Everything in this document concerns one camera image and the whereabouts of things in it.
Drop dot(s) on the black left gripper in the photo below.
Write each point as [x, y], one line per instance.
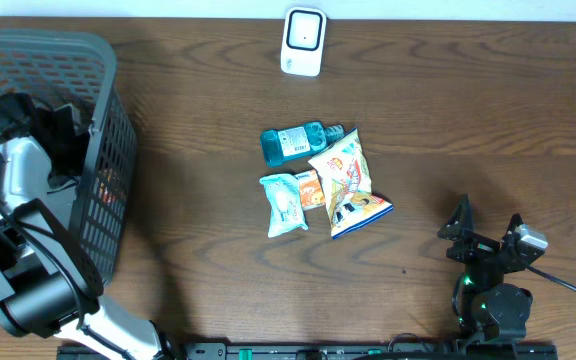
[80, 146]

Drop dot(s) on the light blue tissue pack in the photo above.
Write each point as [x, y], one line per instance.
[287, 214]

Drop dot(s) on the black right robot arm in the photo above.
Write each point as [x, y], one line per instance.
[491, 310]

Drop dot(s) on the white barcode scanner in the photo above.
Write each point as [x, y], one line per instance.
[303, 41]

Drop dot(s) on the grey plastic shopping basket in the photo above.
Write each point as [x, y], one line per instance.
[60, 68]

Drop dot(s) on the black mounting rail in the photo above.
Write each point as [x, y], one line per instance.
[221, 351]

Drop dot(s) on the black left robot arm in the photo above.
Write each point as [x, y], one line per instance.
[49, 285]

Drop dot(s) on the small orange snack pack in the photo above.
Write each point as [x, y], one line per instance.
[311, 193]

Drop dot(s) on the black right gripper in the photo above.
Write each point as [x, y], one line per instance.
[477, 245]

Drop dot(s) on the blue mouthwash bottle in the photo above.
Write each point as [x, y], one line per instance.
[280, 146]

